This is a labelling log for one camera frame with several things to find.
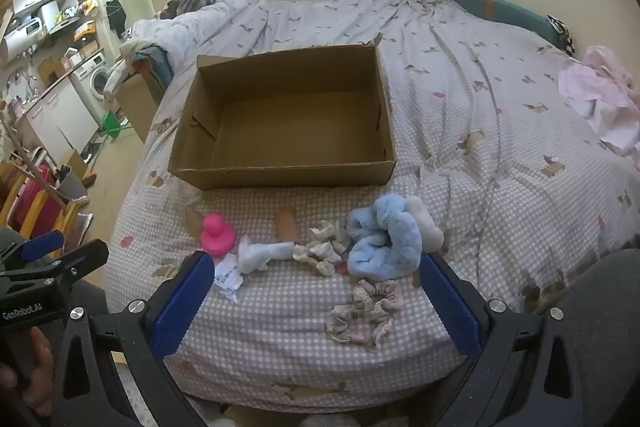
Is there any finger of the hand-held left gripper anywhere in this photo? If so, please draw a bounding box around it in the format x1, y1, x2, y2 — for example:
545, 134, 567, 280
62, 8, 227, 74
19, 230, 66, 262
50, 238, 110, 290

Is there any white patterned duvet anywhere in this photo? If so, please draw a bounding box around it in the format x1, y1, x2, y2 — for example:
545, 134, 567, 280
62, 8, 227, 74
120, 0, 251, 62

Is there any floral lace socks bundle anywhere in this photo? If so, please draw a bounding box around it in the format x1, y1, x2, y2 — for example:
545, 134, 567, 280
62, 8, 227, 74
326, 281, 405, 352

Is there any cream scrunchie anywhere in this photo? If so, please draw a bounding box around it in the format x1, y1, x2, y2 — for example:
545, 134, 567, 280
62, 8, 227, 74
293, 221, 352, 278

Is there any bedside cardboard box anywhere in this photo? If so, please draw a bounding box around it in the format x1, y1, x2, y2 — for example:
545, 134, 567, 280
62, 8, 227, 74
120, 71, 164, 144

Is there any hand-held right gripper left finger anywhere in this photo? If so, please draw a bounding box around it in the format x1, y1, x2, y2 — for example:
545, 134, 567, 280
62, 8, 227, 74
52, 251, 216, 427

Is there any pink suitcase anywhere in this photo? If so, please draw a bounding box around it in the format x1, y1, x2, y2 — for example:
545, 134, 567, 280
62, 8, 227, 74
10, 164, 57, 234

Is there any white kitchen cabinet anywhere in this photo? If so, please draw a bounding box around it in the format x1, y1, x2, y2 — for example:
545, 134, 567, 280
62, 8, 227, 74
22, 82, 102, 160

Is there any teal and orange cloth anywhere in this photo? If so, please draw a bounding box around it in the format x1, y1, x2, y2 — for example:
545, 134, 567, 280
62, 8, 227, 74
132, 47, 174, 104

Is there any person's left hand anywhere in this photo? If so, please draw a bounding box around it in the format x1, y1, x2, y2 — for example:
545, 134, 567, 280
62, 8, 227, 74
19, 326, 55, 415

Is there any pink cloth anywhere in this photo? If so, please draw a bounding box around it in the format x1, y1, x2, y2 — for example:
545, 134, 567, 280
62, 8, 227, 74
557, 46, 640, 156

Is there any white microwave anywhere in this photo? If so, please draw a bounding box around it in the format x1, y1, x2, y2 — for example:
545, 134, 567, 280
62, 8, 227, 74
2, 17, 47, 54

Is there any pink rubber duck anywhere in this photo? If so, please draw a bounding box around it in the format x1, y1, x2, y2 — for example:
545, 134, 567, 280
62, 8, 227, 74
201, 214, 237, 257

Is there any brown cardboard box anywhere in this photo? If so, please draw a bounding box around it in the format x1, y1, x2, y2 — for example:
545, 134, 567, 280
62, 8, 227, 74
167, 33, 397, 192

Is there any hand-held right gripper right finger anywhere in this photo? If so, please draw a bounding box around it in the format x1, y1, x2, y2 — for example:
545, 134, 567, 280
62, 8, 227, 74
419, 252, 596, 427

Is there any black and white checked cloth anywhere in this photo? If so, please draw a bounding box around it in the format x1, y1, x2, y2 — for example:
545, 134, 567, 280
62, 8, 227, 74
546, 14, 577, 56

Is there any checked printed bed sheet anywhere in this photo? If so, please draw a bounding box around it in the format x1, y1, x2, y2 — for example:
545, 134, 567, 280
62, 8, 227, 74
107, 0, 640, 414

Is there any teal pillow with orange stripe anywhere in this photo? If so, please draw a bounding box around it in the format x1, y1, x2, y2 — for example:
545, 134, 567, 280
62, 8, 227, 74
446, 0, 571, 52

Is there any person's left leg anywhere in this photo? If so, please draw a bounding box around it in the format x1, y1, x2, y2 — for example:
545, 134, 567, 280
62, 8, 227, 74
0, 227, 108, 323

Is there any clear plastic tag packet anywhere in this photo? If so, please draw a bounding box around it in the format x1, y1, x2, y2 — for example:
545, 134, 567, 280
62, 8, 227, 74
214, 255, 245, 292

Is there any light blue scrunchie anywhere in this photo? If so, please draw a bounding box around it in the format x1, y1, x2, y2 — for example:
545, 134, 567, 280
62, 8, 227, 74
346, 195, 425, 282

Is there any white washing machine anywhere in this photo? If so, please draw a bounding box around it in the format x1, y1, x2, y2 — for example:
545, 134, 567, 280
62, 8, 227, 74
70, 52, 114, 112

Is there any grey bin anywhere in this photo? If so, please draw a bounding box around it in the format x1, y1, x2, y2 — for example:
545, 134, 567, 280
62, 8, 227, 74
55, 166, 89, 204

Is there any white fluffy sock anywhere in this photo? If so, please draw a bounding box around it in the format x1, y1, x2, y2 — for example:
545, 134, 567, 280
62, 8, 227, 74
405, 197, 445, 254

